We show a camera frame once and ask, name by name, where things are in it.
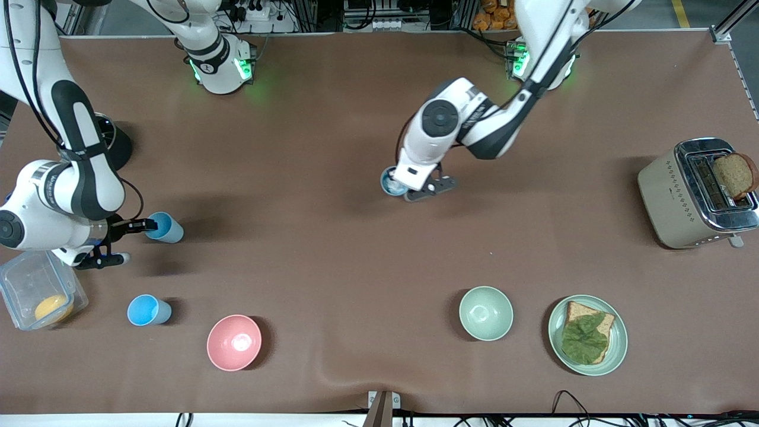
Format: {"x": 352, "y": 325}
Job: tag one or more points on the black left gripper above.
{"x": 391, "y": 170}

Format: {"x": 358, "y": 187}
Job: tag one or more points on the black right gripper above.
{"x": 120, "y": 228}

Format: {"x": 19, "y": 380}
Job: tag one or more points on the plain blue plastic cup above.
{"x": 145, "y": 310}
{"x": 169, "y": 228}

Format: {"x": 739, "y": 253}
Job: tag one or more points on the blue cup with paper ball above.
{"x": 385, "y": 191}

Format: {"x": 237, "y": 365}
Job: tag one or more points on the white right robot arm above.
{"x": 89, "y": 178}

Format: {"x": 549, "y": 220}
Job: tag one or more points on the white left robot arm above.
{"x": 439, "y": 118}

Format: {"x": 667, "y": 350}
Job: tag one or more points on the orange round food piece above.
{"x": 50, "y": 308}

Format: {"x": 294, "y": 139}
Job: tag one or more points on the clear plastic food container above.
{"x": 24, "y": 279}

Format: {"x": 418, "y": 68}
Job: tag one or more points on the pale green bowl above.
{"x": 486, "y": 313}

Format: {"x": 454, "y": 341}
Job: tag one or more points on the pink bowl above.
{"x": 234, "y": 343}

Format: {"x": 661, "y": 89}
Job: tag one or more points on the long white power strip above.
{"x": 391, "y": 25}

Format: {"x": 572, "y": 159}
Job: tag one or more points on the bag of orange buns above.
{"x": 495, "y": 15}

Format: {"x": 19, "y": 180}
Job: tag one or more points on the brown bread slice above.
{"x": 578, "y": 311}

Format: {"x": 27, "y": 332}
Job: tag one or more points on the green lettuce leaf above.
{"x": 584, "y": 341}

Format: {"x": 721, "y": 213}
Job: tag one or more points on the beige and chrome toaster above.
{"x": 664, "y": 196}

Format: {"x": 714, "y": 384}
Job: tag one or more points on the white power strip with plugs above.
{"x": 261, "y": 25}

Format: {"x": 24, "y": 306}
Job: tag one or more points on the pale green plate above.
{"x": 618, "y": 350}

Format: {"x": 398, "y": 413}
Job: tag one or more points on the brown toast slice in toaster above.
{"x": 735, "y": 175}

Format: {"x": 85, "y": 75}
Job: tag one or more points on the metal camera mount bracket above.
{"x": 382, "y": 409}

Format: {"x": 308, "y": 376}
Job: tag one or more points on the aluminium frame profile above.
{"x": 720, "y": 32}

